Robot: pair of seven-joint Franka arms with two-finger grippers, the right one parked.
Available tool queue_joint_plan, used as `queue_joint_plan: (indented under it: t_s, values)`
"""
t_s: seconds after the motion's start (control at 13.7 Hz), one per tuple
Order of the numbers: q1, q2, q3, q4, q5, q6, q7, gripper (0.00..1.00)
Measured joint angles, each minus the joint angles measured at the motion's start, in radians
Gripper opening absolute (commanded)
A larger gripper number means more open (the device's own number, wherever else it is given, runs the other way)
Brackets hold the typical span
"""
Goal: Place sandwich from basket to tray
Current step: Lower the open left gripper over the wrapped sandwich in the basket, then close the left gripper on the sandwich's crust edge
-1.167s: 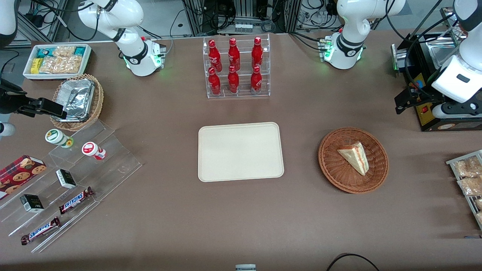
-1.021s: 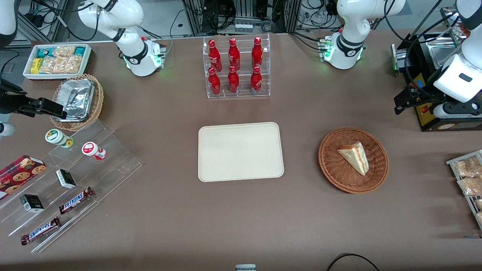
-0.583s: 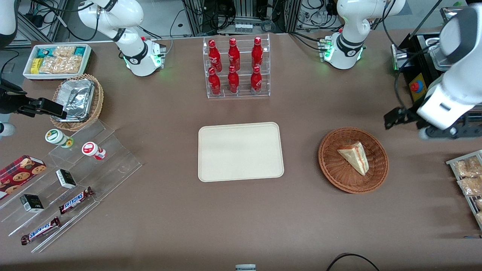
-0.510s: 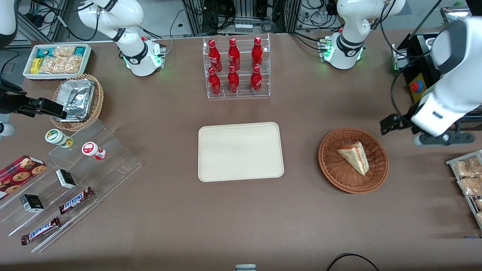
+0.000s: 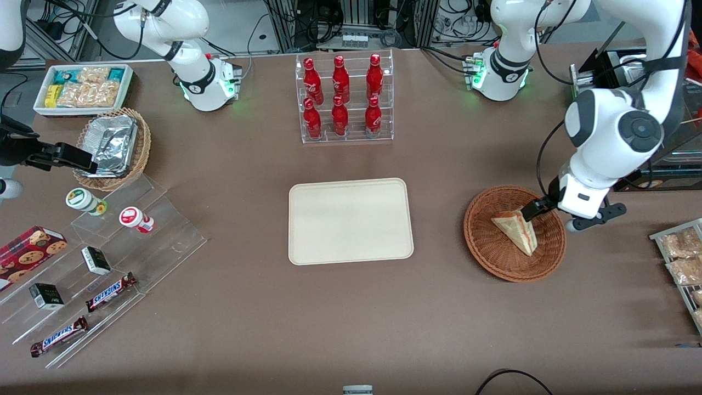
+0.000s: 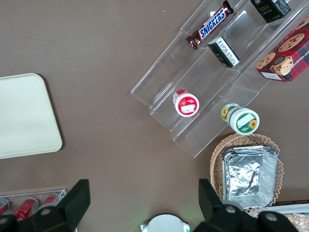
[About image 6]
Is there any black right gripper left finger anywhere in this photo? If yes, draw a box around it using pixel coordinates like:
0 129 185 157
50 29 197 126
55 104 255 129
0 179 91 232

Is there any clear acrylic stepped shelf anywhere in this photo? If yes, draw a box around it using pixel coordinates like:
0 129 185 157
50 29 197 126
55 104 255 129
130 0 309 159

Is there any beige packaged snack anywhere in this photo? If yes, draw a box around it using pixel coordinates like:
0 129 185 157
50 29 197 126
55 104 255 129
281 212 309 232

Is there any red chocolate chip cookie box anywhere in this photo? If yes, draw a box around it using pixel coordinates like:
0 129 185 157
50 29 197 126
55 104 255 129
255 16 309 83

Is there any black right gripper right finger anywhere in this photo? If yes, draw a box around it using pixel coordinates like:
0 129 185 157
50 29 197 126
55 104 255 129
197 178 298 232

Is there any Snickers chocolate bar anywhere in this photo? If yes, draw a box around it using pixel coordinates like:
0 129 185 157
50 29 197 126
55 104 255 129
185 0 235 50

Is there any woven wicker basket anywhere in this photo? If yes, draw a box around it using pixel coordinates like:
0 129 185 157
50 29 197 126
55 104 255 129
210 133 285 216

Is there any red cola can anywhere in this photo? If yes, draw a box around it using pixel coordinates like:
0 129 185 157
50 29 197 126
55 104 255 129
12 197 40 222
0 198 12 216
41 193 60 208

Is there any red strawberry yogurt cup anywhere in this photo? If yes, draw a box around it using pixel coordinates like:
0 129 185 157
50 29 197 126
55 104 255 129
172 89 200 118

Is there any green sunflower yogurt cup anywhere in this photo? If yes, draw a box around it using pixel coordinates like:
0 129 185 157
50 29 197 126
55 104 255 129
221 102 260 135

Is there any clear acrylic can box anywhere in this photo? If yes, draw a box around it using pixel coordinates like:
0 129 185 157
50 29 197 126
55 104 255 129
0 185 67 222

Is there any black box with white label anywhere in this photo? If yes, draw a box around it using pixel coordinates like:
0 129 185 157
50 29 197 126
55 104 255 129
207 36 240 68

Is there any white round device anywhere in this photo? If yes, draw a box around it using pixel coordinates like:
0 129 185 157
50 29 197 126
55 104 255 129
140 213 190 232

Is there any cream plastic tray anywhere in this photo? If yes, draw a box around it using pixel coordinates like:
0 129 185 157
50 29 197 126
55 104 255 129
0 73 63 160

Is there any black face box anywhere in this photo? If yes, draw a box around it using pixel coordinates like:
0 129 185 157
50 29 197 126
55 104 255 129
250 0 292 24

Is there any stack of foil trays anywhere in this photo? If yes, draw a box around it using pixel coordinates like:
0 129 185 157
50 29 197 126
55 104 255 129
221 145 281 210

